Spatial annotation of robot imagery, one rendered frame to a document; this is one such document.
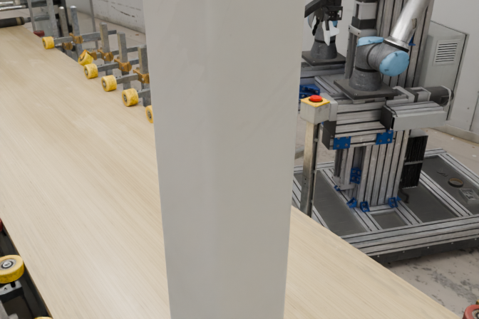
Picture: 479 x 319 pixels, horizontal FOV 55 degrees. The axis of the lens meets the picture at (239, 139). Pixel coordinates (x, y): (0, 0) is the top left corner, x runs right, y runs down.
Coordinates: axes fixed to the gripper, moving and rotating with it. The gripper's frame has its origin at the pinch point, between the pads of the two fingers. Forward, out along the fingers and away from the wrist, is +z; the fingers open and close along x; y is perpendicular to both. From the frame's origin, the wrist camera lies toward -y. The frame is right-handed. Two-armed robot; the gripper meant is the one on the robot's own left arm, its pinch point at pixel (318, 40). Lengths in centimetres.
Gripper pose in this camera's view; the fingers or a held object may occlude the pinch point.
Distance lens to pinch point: 190.4
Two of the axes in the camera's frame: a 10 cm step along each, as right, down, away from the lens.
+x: -2.4, -4.4, 8.6
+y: 9.7, -1.0, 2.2
